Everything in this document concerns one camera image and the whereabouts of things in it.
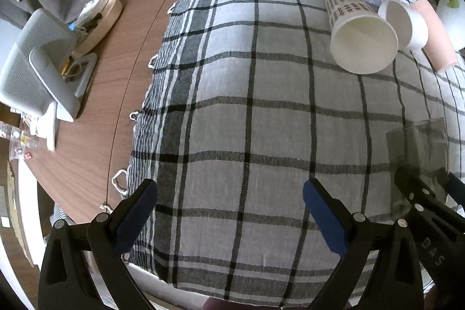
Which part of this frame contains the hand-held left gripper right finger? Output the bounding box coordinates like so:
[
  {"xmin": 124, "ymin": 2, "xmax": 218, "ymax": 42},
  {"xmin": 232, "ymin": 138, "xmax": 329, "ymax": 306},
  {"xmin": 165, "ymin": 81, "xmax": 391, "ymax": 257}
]
[{"xmin": 303, "ymin": 178, "xmax": 424, "ymax": 310}]

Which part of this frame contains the white card with green print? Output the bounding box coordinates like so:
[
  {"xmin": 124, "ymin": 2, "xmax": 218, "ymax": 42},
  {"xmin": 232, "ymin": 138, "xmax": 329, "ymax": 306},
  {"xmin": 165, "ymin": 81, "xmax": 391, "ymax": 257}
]
[{"xmin": 436, "ymin": 0, "xmax": 465, "ymax": 50}]

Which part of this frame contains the grey plaid tablecloth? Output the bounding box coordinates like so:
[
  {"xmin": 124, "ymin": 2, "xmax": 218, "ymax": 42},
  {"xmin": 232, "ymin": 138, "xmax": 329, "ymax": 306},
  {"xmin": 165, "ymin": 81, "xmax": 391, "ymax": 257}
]
[{"xmin": 98, "ymin": 0, "xmax": 465, "ymax": 309}]

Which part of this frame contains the checked print paper cup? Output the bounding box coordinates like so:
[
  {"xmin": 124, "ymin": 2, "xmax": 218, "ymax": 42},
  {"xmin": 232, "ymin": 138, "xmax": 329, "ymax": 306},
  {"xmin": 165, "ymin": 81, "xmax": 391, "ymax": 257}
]
[{"xmin": 325, "ymin": 0, "xmax": 399, "ymax": 75}]

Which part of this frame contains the small white paper cup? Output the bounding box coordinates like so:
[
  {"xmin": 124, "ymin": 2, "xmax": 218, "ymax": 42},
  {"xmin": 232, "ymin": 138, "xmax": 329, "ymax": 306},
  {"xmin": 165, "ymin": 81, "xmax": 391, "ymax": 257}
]
[{"xmin": 378, "ymin": 0, "xmax": 429, "ymax": 51}]

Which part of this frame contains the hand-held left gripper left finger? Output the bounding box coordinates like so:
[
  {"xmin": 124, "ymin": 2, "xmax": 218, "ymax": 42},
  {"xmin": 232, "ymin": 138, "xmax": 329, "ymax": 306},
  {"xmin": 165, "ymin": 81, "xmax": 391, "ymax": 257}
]
[{"xmin": 38, "ymin": 179, "xmax": 158, "ymax": 310}]

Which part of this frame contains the clear plastic bag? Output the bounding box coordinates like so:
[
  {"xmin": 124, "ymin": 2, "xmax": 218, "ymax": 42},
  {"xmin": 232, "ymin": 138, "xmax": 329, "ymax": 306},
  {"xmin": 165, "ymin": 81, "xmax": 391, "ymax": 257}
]
[{"xmin": 0, "ymin": 121, "xmax": 37, "ymax": 162}]

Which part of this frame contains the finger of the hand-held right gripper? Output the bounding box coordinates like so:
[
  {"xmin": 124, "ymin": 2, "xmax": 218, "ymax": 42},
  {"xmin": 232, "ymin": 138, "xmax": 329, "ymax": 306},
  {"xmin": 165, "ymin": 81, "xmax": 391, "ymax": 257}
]
[
  {"xmin": 448, "ymin": 171, "xmax": 465, "ymax": 214},
  {"xmin": 394, "ymin": 165, "xmax": 450, "ymax": 214}
]

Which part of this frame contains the pink cup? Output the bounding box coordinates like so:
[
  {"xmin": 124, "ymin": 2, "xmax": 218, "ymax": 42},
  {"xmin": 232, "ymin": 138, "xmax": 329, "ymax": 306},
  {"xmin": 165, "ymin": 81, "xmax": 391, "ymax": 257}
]
[{"xmin": 410, "ymin": 0, "xmax": 458, "ymax": 75}]

